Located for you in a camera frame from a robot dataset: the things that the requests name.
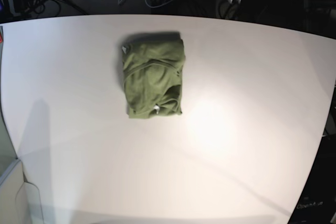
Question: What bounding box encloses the white ID label tag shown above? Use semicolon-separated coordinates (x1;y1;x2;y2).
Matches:
153;105;161;115

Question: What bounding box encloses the white side cabinet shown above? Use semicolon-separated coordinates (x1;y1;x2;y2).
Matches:
1;159;44;223

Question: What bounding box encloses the black OpenArm base box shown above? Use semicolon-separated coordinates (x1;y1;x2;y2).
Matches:
288;136;335;223

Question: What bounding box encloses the green T-shirt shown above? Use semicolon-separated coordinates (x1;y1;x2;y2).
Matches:
121;31;186;119

